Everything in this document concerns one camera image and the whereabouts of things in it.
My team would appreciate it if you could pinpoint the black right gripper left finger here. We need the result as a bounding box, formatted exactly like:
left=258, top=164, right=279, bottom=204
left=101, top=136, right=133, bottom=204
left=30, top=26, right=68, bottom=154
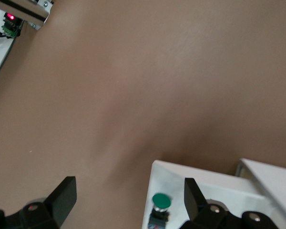
left=0, top=176, right=77, bottom=229

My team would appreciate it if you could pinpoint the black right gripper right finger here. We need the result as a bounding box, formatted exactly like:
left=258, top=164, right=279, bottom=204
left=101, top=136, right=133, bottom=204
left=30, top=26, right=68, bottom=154
left=180, top=177, right=280, bottom=229

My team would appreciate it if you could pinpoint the white plastic drawer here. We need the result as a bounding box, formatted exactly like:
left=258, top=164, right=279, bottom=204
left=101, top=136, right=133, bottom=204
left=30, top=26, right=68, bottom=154
left=141, top=159, right=272, bottom=229

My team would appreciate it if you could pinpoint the green push button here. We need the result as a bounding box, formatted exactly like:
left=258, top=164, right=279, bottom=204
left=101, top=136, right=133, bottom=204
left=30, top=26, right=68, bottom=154
left=147, top=193, right=172, bottom=229

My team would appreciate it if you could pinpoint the white drawer cabinet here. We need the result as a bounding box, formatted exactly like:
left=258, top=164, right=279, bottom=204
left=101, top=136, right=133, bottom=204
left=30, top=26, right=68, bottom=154
left=233, top=157, right=286, bottom=229

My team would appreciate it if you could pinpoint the circuit board with red light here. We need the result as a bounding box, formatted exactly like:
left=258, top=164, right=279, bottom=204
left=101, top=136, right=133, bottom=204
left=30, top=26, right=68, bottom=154
left=1, top=13, right=24, bottom=39

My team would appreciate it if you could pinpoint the aluminium camera post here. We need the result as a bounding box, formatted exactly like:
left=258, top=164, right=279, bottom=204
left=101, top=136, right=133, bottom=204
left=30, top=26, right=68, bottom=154
left=0, top=0, right=55, bottom=31

